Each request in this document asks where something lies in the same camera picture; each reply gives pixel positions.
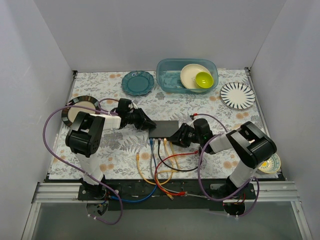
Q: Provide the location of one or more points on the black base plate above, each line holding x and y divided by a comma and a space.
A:
134, 190

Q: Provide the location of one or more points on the teal scalloped plate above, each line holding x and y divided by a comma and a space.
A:
137, 83

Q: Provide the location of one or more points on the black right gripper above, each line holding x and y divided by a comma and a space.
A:
182, 135

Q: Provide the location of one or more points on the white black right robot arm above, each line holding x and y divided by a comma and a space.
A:
252, 146

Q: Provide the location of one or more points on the white plate blue stripes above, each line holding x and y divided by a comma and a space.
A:
237, 96

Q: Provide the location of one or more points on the brown rimmed cream plate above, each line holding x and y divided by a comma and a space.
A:
68, 115

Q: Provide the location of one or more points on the lime green bowl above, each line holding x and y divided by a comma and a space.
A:
204, 80

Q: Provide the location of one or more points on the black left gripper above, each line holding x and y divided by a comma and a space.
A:
139, 119

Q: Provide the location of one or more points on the yellow flower patterned bowl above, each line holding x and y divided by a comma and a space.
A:
271, 166

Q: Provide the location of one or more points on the black network switch box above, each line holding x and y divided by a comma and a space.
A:
163, 129

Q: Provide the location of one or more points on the floral patterned table mat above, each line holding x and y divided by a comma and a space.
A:
128, 153

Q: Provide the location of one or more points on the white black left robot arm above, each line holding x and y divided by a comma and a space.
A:
84, 138

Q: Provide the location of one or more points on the blue transparent plastic tub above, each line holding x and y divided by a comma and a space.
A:
178, 75

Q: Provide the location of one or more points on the aluminium frame rail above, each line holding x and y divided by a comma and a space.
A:
52, 192

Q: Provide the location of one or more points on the cream plate in tub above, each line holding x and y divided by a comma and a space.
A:
188, 75

